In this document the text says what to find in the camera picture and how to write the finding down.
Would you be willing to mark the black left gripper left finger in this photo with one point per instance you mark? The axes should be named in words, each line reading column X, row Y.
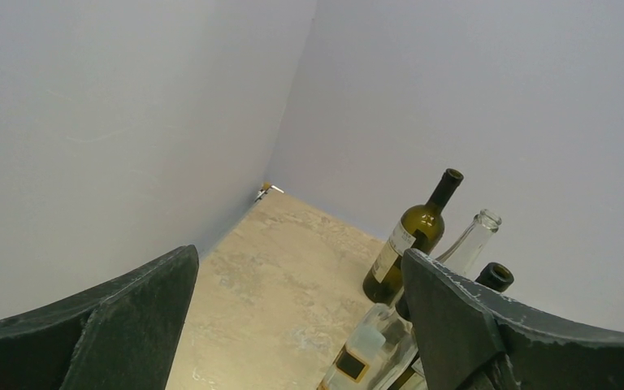
column 121, row 334

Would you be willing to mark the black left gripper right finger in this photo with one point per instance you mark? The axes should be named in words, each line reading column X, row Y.
column 472, row 337

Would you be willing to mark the green wine bottle front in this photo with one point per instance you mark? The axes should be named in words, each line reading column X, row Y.
column 494, row 276

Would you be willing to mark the green wine bottle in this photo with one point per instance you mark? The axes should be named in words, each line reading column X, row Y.
column 420, row 227
column 494, row 276

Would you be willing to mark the tall clear glass bottle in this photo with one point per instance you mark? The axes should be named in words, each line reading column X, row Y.
column 459, row 257

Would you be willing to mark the square clear liquor bottle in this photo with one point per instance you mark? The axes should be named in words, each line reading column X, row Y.
column 377, row 351

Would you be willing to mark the green wine bottle back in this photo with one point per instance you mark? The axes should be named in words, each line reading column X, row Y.
column 420, row 227

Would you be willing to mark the metal corner bracket left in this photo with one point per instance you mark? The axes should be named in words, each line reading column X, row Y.
column 266, row 189

